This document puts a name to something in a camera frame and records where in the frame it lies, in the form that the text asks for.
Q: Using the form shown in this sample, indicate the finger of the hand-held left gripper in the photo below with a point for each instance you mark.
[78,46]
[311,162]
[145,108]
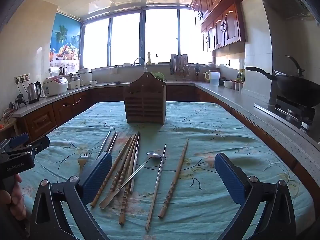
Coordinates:
[17,138]
[37,143]

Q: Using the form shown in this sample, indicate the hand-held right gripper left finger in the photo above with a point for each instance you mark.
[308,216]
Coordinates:
[97,177]

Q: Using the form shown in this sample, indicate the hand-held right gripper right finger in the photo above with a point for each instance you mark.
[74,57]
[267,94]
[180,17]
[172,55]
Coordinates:
[230,177]

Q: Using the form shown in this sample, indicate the wooden chopstick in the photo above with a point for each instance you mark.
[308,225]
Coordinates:
[111,170]
[124,205]
[175,177]
[126,155]
[123,175]

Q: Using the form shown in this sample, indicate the long metal spoon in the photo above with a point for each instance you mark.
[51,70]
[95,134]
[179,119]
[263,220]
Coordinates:
[154,155]

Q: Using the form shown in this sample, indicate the wooden utensil holder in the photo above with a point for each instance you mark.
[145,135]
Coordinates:
[145,100]

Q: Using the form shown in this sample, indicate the person's left hand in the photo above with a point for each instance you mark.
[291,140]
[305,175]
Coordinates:
[16,200]

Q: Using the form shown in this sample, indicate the wooden lower cabinets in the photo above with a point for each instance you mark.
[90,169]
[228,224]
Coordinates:
[37,122]

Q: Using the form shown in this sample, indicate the wooden cabinets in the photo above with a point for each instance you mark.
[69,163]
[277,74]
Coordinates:
[37,122]
[220,12]

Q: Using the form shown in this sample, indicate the steel electric kettle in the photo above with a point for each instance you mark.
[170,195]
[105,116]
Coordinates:
[33,92]

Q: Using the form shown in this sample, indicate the teal floral tablecloth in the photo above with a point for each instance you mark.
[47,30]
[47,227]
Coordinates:
[200,130]

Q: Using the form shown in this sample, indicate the white rice cooker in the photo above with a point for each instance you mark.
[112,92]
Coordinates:
[55,86]

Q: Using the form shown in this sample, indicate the grey speckled countertop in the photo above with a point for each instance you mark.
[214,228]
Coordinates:
[250,105]

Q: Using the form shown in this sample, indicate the large white cooking pot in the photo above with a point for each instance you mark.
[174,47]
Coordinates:
[85,76]

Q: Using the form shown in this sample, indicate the gas stove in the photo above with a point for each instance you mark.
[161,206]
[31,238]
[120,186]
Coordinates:
[295,112]

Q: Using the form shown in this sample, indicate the row of condiment jars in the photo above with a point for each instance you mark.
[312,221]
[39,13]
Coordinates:
[237,85]

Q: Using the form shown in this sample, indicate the clear plastic pitcher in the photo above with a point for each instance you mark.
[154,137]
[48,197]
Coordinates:
[213,78]

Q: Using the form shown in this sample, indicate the black wok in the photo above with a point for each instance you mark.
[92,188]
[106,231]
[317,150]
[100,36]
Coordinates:
[297,86]

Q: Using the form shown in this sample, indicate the green colander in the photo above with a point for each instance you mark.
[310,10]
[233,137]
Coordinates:
[158,75]

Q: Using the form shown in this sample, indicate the white sink faucet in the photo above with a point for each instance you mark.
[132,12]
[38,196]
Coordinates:
[140,60]

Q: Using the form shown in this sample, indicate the yellow bottle on sill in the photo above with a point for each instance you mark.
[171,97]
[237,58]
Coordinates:
[149,57]

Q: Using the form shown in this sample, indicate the kitchen window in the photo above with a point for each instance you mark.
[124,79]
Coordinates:
[160,35]

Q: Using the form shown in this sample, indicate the wooden upper cabinets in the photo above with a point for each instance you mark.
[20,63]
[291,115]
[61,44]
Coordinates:
[220,12]

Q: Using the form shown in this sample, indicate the wall power outlet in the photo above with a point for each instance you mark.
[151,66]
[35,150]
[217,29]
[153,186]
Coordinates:
[22,78]

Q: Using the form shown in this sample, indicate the tropical fruit wall poster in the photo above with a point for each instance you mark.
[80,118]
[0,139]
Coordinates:
[66,37]

